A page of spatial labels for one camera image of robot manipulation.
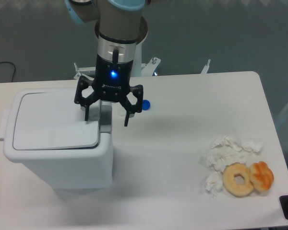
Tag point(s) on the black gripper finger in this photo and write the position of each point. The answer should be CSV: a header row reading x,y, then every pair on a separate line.
x,y
85,83
131,109

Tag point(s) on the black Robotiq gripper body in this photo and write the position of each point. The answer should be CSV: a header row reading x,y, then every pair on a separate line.
x,y
111,82

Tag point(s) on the white hinged trash can lid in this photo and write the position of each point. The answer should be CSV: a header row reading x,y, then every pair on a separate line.
x,y
51,120

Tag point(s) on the white plastic trash can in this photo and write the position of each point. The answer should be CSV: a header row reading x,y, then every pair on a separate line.
x,y
77,168

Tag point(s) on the blue bottle cap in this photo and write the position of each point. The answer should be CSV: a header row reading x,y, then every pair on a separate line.
x,y
146,105

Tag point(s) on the white bottle cap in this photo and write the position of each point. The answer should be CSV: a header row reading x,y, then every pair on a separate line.
x,y
121,112

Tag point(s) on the large crumpled white tissue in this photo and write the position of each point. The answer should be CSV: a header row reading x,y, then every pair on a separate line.
x,y
227,150

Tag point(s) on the small crumpled white tissue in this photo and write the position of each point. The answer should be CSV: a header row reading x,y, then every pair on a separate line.
x,y
214,184

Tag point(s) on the orange glazed twisted bun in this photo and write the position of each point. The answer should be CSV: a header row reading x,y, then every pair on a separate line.
x,y
261,176

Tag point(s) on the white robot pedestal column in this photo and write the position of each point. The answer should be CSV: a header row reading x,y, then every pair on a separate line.
x,y
138,57

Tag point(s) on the white metal base frame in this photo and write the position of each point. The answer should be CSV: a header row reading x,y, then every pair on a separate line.
x,y
147,69

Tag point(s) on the plain ring doughnut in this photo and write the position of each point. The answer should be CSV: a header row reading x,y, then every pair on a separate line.
x,y
236,179

